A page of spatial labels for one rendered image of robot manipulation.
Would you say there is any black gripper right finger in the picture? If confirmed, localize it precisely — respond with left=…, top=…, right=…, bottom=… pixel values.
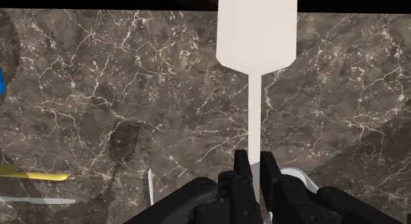
left=259, top=150, right=406, bottom=224

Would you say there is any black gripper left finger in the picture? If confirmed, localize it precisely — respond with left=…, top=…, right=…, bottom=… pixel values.
left=123, top=149, right=263, bottom=224

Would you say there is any white spatula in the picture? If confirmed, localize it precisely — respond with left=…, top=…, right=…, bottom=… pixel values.
left=215, top=0, right=299, bottom=204

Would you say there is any white plate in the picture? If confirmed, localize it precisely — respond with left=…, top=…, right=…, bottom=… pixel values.
left=267, top=167, right=319, bottom=223

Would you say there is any silver utensil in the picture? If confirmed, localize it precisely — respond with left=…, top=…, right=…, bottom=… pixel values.
left=147, top=167, right=155, bottom=207

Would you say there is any yellow utensil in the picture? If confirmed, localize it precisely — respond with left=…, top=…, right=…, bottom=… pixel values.
left=0, top=164, right=69, bottom=182

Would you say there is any silver knife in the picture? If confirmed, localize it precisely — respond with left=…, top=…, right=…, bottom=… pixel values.
left=0, top=195, right=76, bottom=206

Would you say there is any blue object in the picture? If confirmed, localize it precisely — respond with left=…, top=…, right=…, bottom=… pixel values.
left=0, top=65, right=6, bottom=96

